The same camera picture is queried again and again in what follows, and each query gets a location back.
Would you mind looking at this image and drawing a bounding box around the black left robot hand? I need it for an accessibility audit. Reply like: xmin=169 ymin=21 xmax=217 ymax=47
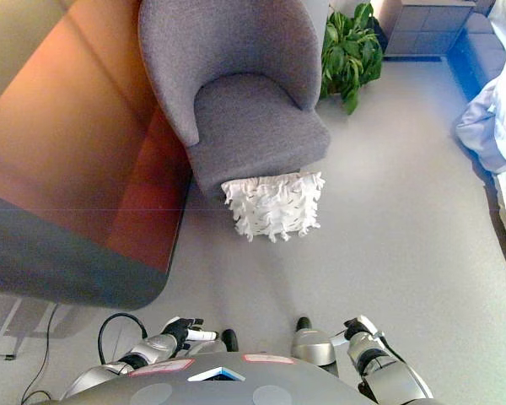
xmin=159 ymin=316 xmax=218 ymax=351

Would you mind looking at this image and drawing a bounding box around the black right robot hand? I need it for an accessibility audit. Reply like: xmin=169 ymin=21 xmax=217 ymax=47
xmin=343 ymin=315 xmax=385 ymax=343

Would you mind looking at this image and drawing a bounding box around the white ruffled pillow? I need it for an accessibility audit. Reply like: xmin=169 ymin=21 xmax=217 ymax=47
xmin=220 ymin=170 xmax=326 ymax=244

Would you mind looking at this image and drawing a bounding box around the silver right robot leg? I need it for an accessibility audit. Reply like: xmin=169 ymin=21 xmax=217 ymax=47
xmin=290 ymin=328 xmax=336 ymax=367

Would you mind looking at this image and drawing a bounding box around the gray robot torso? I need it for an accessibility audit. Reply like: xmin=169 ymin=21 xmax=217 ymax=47
xmin=28 ymin=352 xmax=390 ymax=405

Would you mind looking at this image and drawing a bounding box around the brown wooden table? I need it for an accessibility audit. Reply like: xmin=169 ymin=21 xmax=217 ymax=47
xmin=0 ymin=0 xmax=191 ymax=312

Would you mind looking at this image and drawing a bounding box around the gray fabric armchair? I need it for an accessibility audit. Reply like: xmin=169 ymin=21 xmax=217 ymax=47
xmin=137 ymin=0 xmax=331 ymax=200

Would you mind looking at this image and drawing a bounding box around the white duvet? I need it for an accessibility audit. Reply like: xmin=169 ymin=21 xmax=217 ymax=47
xmin=452 ymin=0 xmax=506 ymax=271

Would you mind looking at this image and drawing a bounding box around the green potted plant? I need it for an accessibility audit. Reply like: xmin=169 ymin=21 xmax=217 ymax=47
xmin=320 ymin=2 xmax=385 ymax=116

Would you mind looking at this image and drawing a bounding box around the gray drawer cabinet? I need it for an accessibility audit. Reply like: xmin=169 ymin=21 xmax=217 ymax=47
xmin=383 ymin=0 xmax=477 ymax=58

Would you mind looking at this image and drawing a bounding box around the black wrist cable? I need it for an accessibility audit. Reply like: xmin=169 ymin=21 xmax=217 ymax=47
xmin=98 ymin=312 xmax=148 ymax=366

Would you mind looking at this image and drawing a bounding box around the thin floor cable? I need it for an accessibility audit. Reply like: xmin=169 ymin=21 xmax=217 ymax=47
xmin=19 ymin=303 xmax=61 ymax=405

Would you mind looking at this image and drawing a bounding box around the metal table leg frame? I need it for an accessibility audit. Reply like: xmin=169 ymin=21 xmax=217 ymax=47
xmin=0 ymin=289 xmax=75 ymax=361

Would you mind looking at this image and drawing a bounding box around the blue gray bed frame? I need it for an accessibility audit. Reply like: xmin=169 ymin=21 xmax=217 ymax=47
xmin=446 ymin=11 xmax=506 ymax=102

